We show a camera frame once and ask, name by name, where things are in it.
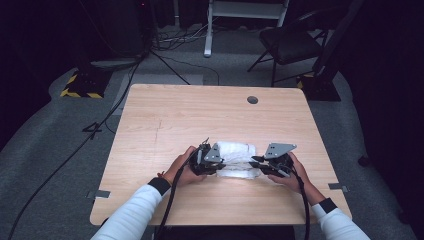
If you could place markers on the yellow-striped black stand base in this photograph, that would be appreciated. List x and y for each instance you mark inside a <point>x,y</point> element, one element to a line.
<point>85,85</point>
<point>318,87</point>

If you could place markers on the grey tape piece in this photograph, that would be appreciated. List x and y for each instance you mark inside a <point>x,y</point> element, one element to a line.
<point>99,194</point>
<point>338,187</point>

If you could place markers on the black slanted stand pole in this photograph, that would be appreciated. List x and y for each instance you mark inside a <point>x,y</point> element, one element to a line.
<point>337,36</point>

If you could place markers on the black computer tower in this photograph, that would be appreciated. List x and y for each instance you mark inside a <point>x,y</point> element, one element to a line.
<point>128,26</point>

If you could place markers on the black caster wheel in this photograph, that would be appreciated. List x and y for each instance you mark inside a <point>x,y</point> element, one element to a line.
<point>364,160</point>

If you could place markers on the white towel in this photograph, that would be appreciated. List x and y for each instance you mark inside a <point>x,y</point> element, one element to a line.
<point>237,154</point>

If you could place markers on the black folding chair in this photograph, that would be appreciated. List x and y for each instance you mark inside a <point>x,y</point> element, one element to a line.
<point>288,43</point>

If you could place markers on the person's left hand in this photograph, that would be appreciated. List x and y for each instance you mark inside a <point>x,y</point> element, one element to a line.
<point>182,170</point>

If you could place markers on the person's right hand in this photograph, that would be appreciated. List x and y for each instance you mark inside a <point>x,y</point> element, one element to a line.
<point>298,180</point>

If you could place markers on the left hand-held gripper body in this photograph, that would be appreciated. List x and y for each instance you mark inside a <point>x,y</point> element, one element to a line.
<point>208,160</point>

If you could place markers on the white desk frame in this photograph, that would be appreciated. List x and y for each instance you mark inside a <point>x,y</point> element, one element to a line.
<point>240,11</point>

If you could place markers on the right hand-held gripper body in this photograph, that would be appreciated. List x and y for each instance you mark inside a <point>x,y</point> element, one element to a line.
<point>279,159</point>

